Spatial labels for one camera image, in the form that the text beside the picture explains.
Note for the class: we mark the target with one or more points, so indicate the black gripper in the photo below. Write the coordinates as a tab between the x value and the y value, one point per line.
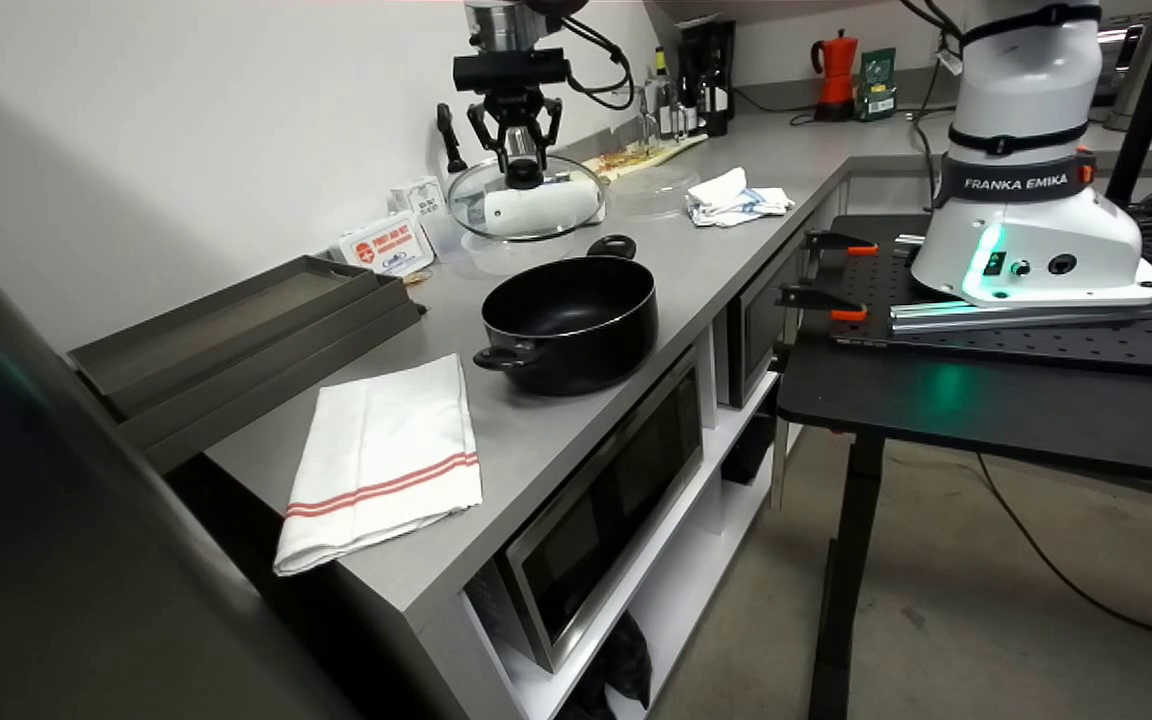
517	111

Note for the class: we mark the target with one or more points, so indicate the glass lid with black knob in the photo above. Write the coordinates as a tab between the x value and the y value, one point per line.
563	201

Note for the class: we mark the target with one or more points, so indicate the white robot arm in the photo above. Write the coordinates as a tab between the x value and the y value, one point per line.
1017	231

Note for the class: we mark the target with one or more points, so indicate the black cooking pot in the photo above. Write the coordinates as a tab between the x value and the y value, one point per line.
574	327

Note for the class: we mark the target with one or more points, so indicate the red moka pot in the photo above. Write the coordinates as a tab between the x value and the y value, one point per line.
835	74

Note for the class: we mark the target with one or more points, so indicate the small white carton box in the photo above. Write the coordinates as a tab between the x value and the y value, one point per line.
426	201

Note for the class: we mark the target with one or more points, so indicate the white red labelled box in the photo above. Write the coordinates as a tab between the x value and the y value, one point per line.
388	244

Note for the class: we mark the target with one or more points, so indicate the white towel with blue stripes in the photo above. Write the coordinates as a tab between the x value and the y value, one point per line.
730	201

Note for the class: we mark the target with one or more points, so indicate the white towel with red stripes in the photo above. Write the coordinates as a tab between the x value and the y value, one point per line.
382	456

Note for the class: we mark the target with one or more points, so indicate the lower orange black clamp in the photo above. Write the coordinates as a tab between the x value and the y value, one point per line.
835	304

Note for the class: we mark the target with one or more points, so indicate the orange black clamp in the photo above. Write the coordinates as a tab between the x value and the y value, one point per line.
835	304
842	242

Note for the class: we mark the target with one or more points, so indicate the green box on counter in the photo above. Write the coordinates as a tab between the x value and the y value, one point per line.
877	84

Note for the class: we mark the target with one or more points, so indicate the upper orange black clamp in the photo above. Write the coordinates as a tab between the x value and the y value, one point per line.
842	242

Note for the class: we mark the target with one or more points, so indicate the dark grey stacked trays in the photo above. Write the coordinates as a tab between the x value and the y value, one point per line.
212	364

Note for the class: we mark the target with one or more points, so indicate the microwave oven under counter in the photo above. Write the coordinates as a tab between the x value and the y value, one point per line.
563	563

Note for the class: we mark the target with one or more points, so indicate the black perforated robot table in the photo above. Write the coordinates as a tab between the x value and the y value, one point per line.
1076	417

